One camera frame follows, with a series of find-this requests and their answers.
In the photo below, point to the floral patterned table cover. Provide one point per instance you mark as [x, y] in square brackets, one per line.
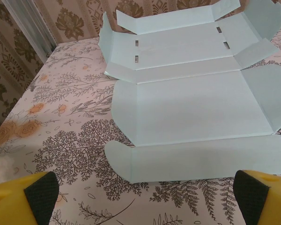
[72, 131]

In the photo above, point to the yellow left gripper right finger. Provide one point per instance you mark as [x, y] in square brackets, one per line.
[271, 201]

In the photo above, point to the aluminium frame post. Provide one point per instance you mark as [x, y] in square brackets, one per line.
[35, 25]

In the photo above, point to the light blue paper box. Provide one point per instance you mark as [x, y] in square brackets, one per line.
[189, 105]

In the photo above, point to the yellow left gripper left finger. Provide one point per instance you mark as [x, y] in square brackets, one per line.
[9, 206]

